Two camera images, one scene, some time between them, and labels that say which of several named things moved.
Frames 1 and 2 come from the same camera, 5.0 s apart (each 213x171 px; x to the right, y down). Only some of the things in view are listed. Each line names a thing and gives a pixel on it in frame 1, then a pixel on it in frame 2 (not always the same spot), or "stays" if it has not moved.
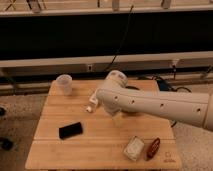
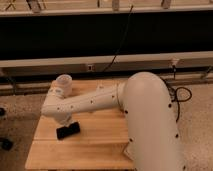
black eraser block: [71, 130] stays
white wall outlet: [89, 67] stays
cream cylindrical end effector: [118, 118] -> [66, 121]
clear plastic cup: [64, 85] stays
